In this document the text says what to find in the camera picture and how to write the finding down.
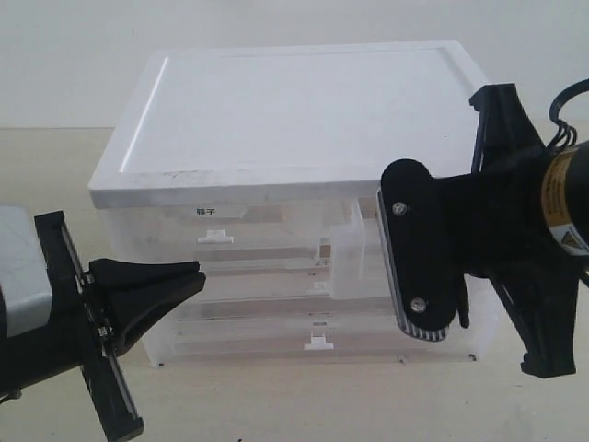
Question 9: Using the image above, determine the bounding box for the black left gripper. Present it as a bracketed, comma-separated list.
[34, 211, 206, 437]

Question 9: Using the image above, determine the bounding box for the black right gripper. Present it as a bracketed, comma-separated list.
[436, 83, 578, 377]

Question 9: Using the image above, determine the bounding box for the clear drawer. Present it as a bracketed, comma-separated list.
[142, 311, 482, 366]
[329, 197, 389, 300]
[104, 201, 331, 273]
[164, 267, 393, 320]

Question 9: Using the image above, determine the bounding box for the clear bottom drawer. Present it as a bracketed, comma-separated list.
[142, 311, 482, 366]

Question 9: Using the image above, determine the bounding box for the white plastic drawer cabinet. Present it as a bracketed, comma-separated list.
[88, 41, 501, 360]

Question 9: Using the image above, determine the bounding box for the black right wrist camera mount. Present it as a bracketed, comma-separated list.
[377, 159, 469, 343]

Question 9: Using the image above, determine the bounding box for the black right handle with label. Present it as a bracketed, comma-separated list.
[540, 141, 588, 268]

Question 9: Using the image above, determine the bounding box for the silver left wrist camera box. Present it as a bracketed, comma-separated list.
[1, 205, 52, 338]

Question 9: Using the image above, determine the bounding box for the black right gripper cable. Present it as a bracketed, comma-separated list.
[549, 77, 589, 148]

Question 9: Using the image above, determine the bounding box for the black left handle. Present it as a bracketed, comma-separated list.
[1, 320, 82, 401]

